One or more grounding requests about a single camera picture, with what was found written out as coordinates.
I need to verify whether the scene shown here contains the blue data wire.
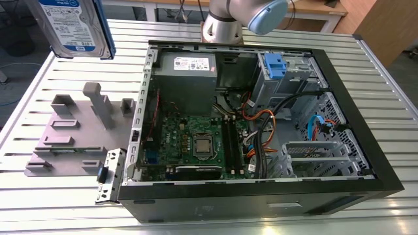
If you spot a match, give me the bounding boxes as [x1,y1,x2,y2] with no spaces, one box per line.
[305,115,324,143]

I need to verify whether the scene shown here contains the orange red power wire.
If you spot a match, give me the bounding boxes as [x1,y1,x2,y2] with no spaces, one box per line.
[320,119,348,135]

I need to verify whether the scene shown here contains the hard disk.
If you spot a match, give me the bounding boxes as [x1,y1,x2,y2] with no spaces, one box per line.
[37,0,117,60]

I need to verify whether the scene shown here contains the metal disk bay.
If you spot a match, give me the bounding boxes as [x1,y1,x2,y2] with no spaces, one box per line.
[280,141,375,179]

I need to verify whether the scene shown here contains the CPU socket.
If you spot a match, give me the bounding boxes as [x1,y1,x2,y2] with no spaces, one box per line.
[189,132,216,161]

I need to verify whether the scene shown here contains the green motherboard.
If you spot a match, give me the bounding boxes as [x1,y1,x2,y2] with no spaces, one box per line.
[141,116,260,182]

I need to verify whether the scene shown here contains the silver CPU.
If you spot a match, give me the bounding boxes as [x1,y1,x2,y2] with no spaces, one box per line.
[194,139,212,154]

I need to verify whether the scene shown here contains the black RAM slot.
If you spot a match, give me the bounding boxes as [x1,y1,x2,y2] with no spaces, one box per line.
[229,115,244,175]
[221,115,234,175]

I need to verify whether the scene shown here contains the grey power supply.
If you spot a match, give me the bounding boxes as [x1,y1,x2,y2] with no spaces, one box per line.
[152,52,218,117]

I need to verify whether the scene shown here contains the black graphics card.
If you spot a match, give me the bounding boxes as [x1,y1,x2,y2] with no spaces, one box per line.
[165,165,222,181]

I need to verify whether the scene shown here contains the metal optical drive cage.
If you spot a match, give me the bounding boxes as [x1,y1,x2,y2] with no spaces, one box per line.
[252,52,324,110]

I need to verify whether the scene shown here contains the blue drive cage latch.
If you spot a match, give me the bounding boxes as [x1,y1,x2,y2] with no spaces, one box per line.
[264,53,288,80]

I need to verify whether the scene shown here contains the black PC case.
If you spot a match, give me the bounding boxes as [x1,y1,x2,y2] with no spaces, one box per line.
[117,40,405,223]

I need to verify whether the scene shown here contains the grey plastic parts rack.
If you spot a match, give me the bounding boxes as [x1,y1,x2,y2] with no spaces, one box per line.
[23,82,136,178]

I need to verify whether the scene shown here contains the green RAM stick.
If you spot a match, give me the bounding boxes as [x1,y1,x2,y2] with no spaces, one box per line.
[47,146,101,154]

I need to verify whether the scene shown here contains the wooden desk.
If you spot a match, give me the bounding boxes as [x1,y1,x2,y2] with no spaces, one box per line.
[282,0,348,34]

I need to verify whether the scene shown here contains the wooden cabinet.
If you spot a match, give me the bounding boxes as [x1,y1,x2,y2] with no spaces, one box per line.
[352,0,418,68]

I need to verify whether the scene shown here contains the black chair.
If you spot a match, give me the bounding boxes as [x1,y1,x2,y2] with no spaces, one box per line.
[0,14,37,57]

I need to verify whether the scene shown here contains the yellow black power wires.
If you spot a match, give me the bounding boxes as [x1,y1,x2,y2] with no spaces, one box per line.
[210,102,244,116]

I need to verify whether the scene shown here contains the thin coloured fan wires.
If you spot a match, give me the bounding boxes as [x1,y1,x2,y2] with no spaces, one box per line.
[162,100,178,116]

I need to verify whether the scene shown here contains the red black twisted wire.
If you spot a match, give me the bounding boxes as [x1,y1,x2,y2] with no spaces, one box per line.
[146,88,161,142]

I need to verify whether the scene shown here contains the orange wire bundle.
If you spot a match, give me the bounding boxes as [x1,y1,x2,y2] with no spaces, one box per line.
[240,109,277,157]

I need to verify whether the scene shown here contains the metal expansion slot bracket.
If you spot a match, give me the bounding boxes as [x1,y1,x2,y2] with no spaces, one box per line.
[93,147,126,205]

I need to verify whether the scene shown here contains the blue bracket latch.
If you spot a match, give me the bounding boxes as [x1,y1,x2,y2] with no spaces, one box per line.
[95,166,110,184]

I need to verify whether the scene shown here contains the white table frame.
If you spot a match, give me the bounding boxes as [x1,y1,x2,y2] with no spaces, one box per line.
[129,0,209,23]

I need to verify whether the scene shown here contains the blue floor wire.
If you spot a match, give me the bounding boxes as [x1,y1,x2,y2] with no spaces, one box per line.
[0,97,22,107]

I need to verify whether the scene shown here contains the pale floor cable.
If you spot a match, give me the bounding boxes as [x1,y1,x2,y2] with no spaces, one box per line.
[0,62,42,71]

